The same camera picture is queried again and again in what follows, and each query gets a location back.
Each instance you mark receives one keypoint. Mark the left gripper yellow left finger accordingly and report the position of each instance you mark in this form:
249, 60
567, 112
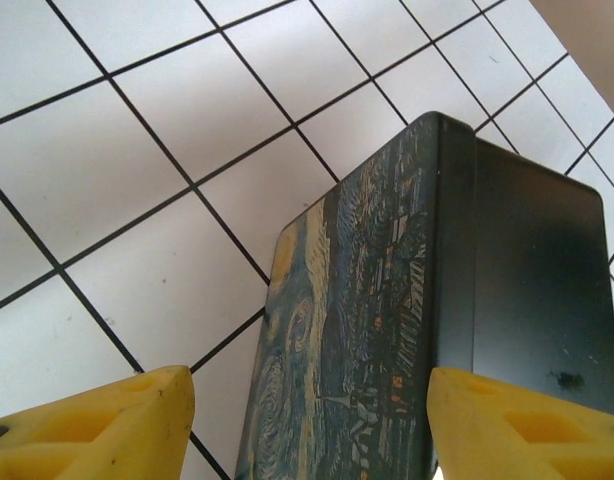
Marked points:
87, 440

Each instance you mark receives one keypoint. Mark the starry night print tin box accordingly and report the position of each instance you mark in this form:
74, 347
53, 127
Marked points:
387, 300

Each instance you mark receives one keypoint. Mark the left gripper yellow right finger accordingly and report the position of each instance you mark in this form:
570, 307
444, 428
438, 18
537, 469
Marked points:
512, 440

